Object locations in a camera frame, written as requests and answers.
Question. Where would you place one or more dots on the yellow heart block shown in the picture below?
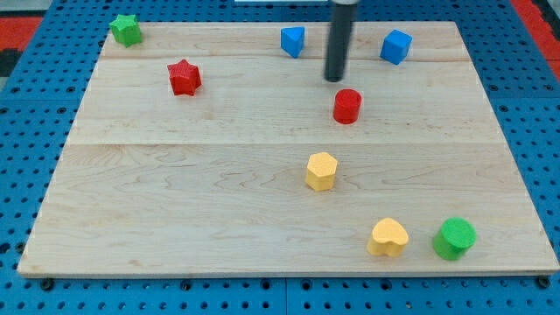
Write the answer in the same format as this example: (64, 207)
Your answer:
(388, 238)

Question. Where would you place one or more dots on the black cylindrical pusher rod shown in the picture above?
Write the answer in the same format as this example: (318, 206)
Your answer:
(339, 36)

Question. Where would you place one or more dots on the wooden board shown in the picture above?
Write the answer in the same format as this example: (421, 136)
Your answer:
(156, 185)

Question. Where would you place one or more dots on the blue triangle block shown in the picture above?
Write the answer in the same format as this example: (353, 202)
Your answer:
(292, 40)

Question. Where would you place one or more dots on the red star block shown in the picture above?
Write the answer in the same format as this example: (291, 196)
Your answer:
(184, 77)

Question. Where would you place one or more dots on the green star block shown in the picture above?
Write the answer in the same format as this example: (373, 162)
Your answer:
(126, 30)

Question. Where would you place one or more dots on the yellow hexagon block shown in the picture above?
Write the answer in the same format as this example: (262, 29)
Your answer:
(320, 172)

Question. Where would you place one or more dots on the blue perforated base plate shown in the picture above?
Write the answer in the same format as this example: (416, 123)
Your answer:
(43, 93)

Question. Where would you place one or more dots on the blue cube block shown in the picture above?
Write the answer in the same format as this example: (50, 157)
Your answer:
(395, 46)

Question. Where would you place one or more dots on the green cylinder block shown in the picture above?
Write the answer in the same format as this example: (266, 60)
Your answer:
(454, 238)

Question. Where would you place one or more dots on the red cylinder block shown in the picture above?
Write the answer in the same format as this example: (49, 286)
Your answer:
(347, 105)

